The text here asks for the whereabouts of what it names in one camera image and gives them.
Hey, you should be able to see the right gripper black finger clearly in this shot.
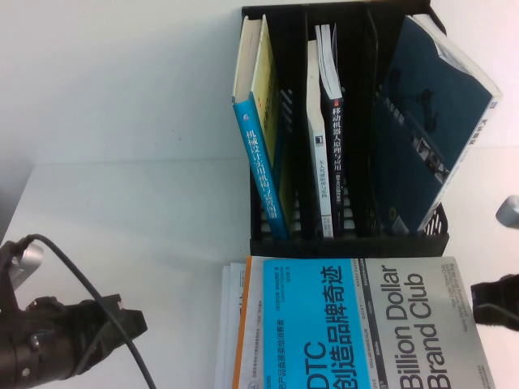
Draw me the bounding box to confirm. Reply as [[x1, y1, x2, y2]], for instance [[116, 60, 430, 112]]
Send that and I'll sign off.
[[474, 301, 519, 326], [470, 274, 519, 306]]

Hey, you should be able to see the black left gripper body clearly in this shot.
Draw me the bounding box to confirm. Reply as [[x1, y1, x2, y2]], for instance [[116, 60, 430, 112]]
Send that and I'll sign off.
[[71, 294, 131, 374]]

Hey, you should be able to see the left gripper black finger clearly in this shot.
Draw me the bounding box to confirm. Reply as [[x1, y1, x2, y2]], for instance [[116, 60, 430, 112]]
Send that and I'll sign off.
[[121, 309, 148, 348]]

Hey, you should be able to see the blue grey Billion Dollar book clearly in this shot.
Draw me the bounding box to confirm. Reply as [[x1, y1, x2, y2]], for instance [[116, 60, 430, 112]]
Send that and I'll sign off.
[[262, 255, 498, 389]]

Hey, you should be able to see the white orange ROS2 book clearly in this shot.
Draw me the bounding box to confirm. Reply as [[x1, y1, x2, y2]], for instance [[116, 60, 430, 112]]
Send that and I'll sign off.
[[232, 254, 267, 389]]

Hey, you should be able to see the large dark teal cover book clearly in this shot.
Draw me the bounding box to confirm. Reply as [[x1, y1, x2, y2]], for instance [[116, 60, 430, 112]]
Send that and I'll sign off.
[[372, 15, 504, 237]]

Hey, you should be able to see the blue spine hardcover book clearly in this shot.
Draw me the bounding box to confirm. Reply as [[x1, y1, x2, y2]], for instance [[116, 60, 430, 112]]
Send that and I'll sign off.
[[231, 15, 291, 241]]

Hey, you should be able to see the white spine paperback book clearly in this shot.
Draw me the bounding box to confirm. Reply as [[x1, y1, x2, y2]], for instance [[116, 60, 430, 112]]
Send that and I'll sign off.
[[306, 39, 335, 239]]

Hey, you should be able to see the black spine robotics book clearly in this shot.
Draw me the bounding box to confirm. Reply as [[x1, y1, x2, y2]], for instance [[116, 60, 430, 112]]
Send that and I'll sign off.
[[315, 23, 347, 218]]

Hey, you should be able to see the black plastic book stand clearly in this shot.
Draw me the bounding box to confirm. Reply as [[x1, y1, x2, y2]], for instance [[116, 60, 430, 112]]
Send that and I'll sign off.
[[241, 0, 451, 259]]

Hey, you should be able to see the black left camera cable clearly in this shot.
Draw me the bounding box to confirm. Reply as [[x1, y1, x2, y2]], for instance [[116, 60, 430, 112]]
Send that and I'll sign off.
[[18, 233, 158, 389]]

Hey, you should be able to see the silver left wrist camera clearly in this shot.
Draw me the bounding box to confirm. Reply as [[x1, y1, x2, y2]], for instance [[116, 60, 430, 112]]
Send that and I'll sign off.
[[0, 238, 45, 310]]

